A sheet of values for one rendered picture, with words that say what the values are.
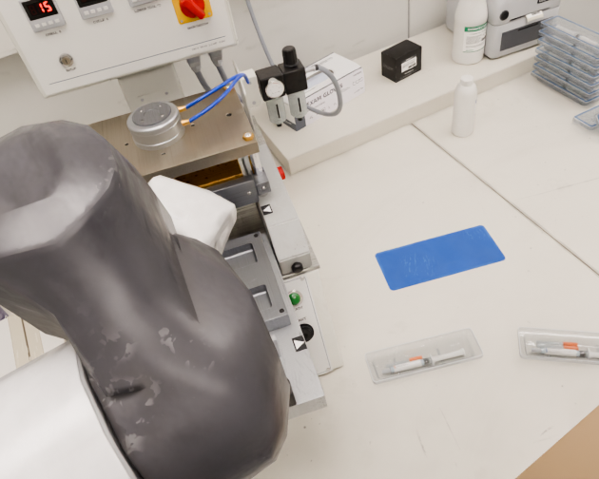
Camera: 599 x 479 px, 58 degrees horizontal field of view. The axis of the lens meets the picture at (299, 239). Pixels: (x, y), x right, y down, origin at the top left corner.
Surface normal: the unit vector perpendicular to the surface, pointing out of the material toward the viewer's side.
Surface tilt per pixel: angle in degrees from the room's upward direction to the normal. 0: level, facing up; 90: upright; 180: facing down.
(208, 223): 19
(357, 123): 0
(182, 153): 0
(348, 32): 90
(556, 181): 0
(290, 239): 40
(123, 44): 90
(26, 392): 13
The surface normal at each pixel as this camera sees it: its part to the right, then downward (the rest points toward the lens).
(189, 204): 0.14, -0.61
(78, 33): 0.29, 0.67
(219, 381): 0.15, -0.26
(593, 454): -0.68, -0.26
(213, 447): 0.36, 0.19
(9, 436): -0.15, -0.55
